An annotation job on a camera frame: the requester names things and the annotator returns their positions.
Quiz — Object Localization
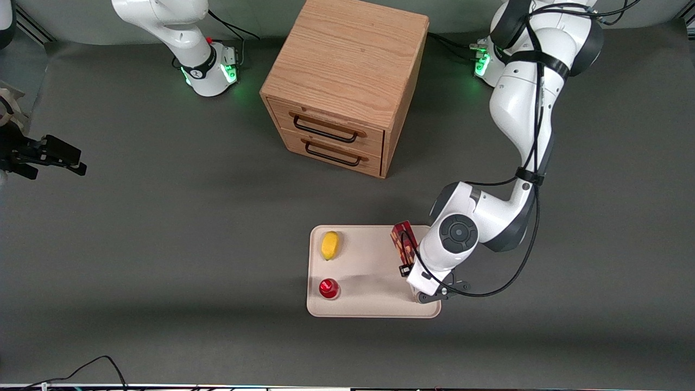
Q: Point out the black right base cables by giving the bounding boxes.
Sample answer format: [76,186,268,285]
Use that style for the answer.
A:
[206,10,261,68]

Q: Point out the black metal drawer handle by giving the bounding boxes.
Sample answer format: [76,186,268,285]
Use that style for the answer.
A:
[289,111,367,144]
[301,138,369,168]

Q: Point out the wooden drawer front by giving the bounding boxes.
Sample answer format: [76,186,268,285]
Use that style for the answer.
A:
[279,129,384,178]
[268,99,386,159]

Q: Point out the beige plastic tray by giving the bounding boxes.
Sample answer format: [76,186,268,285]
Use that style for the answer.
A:
[306,225,441,319]

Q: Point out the black cable at table edge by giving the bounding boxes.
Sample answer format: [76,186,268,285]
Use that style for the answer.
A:
[22,355,129,391]

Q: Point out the black left base cables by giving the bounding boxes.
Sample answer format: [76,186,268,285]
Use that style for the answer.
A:
[428,33,492,63]

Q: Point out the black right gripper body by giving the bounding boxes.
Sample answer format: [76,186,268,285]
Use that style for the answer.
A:
[0,127,42,180]

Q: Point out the yellow lemon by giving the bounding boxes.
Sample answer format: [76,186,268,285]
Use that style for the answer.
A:
[321,231,340,261]

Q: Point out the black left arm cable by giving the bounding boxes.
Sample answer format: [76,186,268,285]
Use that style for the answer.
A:
[402,0,641,298]

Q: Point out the red cookie box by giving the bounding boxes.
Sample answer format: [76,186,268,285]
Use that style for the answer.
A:
[389,220,419,268]

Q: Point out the wooden drawer cabinet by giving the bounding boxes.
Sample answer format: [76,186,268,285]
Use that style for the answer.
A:
[260,0,430,179]

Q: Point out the black base cables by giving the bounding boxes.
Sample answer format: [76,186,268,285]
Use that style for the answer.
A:
[206,10,261,68]
[428,33,492,63]

